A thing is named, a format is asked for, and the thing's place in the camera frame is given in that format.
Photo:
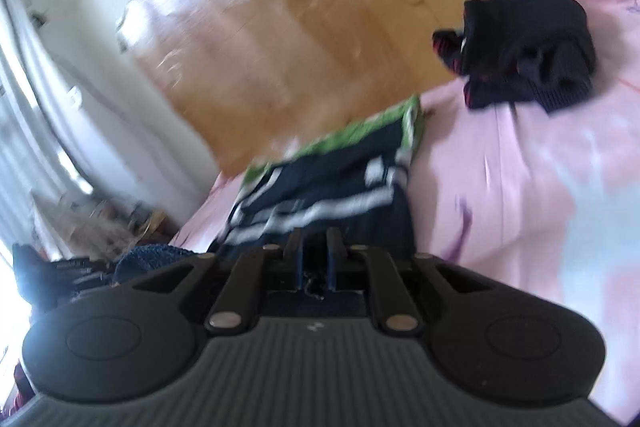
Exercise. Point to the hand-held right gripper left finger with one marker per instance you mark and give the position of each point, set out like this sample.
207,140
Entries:
299,267

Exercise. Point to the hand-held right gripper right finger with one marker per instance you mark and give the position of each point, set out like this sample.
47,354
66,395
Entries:
331,267

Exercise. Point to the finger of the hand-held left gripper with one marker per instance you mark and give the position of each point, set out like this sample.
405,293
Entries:
85,274

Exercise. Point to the navy green striped sweater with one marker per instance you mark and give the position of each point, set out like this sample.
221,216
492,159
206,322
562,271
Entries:
325,187

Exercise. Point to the blurred brown clutter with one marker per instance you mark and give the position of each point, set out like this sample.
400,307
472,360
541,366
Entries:
95,222

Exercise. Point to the pink printed bedsheet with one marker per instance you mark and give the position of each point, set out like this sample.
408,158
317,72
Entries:
525,167

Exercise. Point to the wooden headboard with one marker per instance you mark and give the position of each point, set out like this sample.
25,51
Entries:
280,32

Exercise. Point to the navy red patterned garment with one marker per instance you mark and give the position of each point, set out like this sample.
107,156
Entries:
530,42

